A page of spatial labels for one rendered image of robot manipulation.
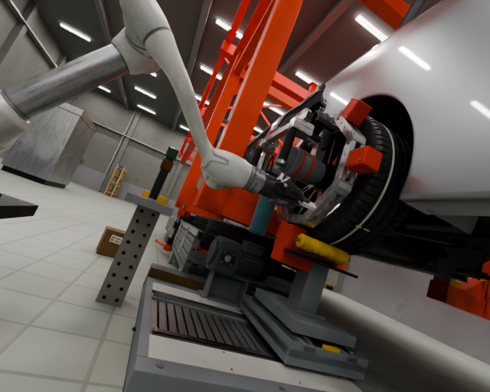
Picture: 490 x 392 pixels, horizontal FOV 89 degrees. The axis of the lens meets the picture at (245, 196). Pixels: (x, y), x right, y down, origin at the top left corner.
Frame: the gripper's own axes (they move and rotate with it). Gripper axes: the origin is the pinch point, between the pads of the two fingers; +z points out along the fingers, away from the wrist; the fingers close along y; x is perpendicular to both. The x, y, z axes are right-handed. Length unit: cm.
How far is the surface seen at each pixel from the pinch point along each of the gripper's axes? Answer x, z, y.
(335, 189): 2.9, 6.7, 9.2
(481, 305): 44, 239, -47
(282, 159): 10.9, -14.5, 7.1
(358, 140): 17.2, 9.4, 25.3
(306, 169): 23.3, 3.0, 2.0
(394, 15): 188, 66, 90
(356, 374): -40, 40, -35
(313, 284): -8.6, 25.6, -31.7
